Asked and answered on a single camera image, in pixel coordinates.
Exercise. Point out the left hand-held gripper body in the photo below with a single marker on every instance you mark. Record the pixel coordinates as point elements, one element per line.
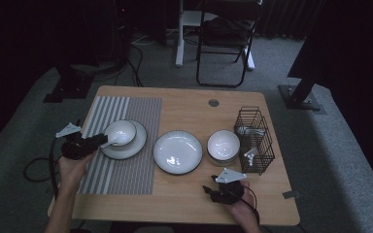
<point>76,147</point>

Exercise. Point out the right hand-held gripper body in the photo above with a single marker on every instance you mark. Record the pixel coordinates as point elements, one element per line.
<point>228,194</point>

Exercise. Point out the white ceramic spoon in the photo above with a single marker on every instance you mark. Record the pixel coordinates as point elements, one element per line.
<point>259,132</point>
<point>244,130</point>
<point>113,139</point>

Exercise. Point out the white bowl with dark rim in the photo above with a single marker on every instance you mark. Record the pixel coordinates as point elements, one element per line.
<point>223,163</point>
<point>126,129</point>
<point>223,144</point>

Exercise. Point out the white plate with dark rim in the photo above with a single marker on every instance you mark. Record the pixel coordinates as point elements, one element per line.
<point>140,142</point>
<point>178,152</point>

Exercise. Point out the person's right hand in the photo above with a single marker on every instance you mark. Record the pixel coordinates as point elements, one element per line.
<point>247,207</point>

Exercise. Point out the person's left hand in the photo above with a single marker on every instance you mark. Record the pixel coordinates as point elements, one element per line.
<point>71,174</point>

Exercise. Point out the small black bar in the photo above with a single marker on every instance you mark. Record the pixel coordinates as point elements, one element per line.
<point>78,122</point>

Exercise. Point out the grey striped placemat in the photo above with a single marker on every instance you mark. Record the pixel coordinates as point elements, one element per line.
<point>132,174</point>

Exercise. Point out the black stand base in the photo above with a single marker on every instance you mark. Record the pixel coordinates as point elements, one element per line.
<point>71,87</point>

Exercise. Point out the grey tape piece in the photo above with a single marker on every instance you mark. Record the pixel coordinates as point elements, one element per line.
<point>291,194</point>

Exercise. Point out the grey round table grommet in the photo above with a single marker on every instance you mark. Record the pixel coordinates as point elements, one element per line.
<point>213,103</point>

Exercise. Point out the dark equipment cabinet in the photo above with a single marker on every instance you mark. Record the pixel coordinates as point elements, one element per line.
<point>121,32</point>

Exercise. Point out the black metal stand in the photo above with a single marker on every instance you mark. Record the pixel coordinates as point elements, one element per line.
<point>299,93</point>

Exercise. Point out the black folding chair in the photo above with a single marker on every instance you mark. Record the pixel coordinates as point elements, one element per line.
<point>233,9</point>

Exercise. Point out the dark curtain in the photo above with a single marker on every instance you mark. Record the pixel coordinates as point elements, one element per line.
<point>281,19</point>

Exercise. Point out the white desk frame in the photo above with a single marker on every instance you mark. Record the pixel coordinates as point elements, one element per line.
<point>180,48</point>

